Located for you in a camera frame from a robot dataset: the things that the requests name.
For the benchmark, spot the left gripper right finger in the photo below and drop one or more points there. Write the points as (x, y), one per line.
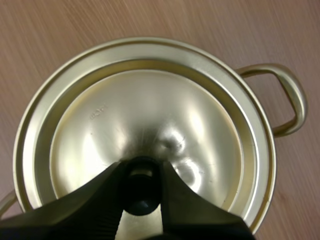
(197, 212)

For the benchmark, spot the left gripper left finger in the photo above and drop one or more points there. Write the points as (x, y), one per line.
(82, 210)

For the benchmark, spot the gold lid with black knob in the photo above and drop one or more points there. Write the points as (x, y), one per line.
(150, 105)

